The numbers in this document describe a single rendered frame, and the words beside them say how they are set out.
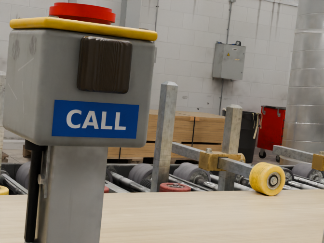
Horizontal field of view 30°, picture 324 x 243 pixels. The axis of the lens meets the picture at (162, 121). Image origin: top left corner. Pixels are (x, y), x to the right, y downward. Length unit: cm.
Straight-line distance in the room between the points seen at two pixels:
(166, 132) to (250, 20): 787
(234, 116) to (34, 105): 147
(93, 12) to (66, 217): 12
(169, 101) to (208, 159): 21
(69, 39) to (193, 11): 855
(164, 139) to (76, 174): 130
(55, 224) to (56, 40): 11
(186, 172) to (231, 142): 47
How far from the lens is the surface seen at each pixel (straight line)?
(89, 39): 33
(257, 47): 956
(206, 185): 217
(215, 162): 176
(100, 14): 36
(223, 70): 892
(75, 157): 36
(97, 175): 37
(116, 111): 35
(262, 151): 930
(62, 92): 34
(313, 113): 476
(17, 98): 37
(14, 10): 780
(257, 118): 854
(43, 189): 37
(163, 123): 165
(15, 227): 110
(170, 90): 165
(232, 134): 179
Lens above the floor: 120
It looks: 5 degrees down
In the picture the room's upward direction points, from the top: 6 degrees clockwise
